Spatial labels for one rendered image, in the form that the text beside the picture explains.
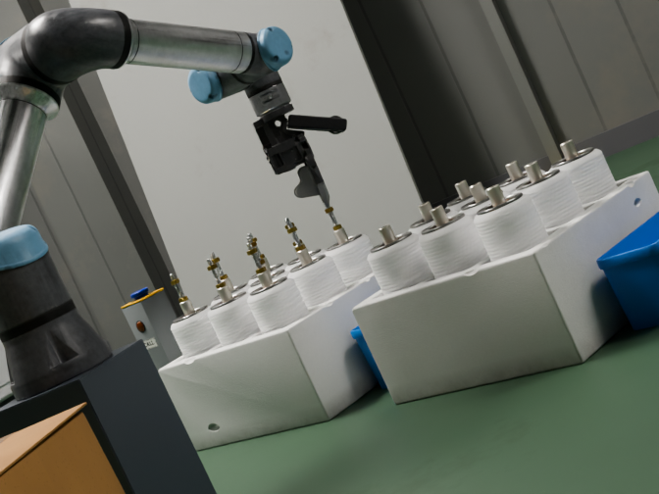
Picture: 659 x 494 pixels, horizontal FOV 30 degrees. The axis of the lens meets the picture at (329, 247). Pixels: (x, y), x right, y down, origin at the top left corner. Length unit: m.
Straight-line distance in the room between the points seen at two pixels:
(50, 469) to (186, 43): 0.99
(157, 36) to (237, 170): 2.17
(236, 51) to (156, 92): 2.20
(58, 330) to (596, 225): 0.83
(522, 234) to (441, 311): 0.19
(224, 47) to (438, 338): 0.63
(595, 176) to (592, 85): 2.16
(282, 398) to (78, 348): 0.57
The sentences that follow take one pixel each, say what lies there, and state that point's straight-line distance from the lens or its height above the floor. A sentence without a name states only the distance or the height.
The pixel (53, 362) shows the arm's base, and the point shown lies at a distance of 1.77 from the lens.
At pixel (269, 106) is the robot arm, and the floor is 0.55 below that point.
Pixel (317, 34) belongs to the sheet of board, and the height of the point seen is 0.77.
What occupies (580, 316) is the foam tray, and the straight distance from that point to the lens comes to 1.86.
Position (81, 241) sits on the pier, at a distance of 4.86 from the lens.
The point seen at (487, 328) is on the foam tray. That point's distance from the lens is 1.90.
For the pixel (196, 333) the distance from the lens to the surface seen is 2.39.
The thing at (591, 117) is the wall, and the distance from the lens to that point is 4.22.
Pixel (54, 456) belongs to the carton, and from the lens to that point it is 1.33.
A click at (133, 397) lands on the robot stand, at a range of 1.80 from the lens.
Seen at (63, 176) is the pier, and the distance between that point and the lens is 4.84.
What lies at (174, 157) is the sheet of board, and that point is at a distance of 4.34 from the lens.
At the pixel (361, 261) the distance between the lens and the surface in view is 2.39.
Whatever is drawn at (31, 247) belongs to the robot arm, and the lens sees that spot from 1.79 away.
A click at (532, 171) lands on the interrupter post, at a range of 1.98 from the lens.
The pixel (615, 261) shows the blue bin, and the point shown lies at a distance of 1.86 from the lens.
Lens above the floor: 0.46
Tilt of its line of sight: 5 degrees down
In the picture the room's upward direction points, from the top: 25 degrees counter-clockwise
